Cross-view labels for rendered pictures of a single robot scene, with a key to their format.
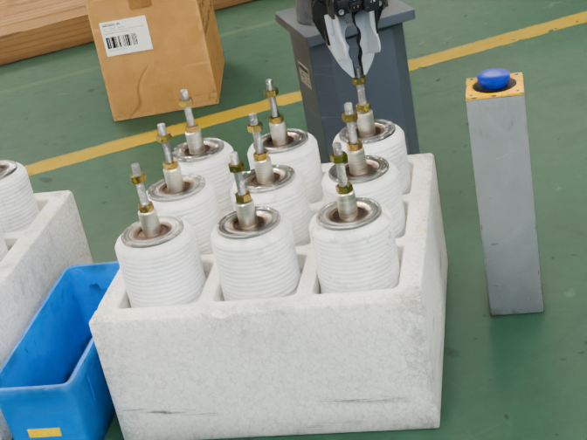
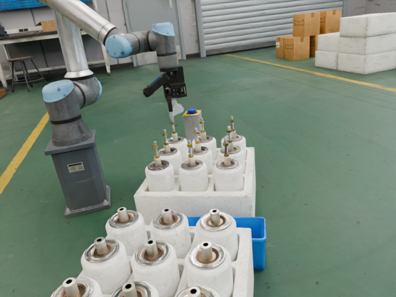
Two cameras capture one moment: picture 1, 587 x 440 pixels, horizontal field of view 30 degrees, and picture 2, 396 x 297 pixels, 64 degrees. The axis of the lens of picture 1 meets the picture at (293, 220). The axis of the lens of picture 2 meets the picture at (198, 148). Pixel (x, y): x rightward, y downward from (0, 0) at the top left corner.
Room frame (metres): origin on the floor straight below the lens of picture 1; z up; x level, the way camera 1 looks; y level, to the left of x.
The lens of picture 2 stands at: (1.27, 1.10, 0.70)
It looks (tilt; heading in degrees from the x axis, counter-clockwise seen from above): 22 degrees down; 269
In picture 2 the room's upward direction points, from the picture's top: 7 degrees counter-clockwise
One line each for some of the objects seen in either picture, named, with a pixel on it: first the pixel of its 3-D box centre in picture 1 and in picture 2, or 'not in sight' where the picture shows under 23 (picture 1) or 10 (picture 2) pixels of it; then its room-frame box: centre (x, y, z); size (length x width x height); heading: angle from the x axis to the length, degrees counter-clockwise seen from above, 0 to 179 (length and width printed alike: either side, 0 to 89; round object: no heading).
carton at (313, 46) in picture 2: not in sight; (316, 45); (-0.69, -3.68, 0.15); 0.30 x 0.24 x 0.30; 102
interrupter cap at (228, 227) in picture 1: (248, 223); (230, 149); (1.15, 0.05, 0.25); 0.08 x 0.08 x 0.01
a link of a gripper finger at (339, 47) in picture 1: (342, 48); (176, 110); (1.33, -0.10, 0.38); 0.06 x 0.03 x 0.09; 8
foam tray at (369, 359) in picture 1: (288, 289); (203, 189); (1.26, 0.02, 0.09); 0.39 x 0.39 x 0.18; 76
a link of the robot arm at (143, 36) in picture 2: not in sight; (138, 42); (1.43, -0.14, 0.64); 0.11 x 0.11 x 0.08; 69
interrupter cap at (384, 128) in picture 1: (367, 132); (175, 140); (1.35, -0.12, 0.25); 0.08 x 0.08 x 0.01
